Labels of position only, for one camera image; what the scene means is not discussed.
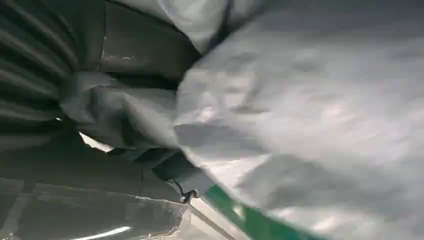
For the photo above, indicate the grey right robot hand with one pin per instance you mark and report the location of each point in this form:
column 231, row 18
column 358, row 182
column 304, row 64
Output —
column 142, row 49

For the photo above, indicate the ribbed grey right robot arm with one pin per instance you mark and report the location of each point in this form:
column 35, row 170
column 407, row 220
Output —
column 31, row 63

